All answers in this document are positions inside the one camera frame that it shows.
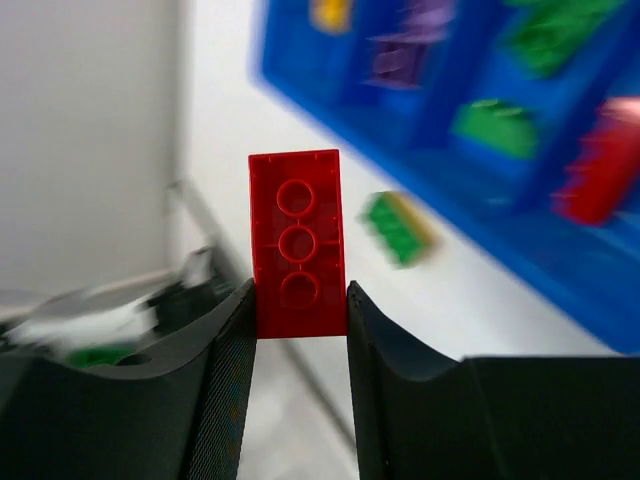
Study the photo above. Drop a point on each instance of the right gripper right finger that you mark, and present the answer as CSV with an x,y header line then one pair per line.
x,y
419,414

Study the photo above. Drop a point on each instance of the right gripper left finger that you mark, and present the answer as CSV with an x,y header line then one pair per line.
x,y
174,410

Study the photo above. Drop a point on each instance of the red lego plate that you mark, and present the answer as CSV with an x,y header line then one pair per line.
x,y
301,188

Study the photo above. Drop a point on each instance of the red toothed lego brick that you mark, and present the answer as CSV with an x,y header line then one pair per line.
x,y
600,179

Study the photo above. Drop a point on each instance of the purple round lego brick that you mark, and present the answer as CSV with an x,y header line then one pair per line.
x,y
397,62

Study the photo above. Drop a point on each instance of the green square lego brick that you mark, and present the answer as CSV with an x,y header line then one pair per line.
x,y
556,30

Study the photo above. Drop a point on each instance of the yellow lego brick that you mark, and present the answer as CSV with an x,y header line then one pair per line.
x,y
331,16

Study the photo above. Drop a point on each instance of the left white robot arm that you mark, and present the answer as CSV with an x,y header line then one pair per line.
x,y
85,329

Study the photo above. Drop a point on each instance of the green flat lego plate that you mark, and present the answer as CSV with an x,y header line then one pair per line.
x,y
397,226

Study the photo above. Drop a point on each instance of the blue divided plastic bin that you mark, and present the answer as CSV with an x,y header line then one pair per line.
x,y
503,203

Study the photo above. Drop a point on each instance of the light purple square lego brick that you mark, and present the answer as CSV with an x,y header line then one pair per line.
x,y
423,22

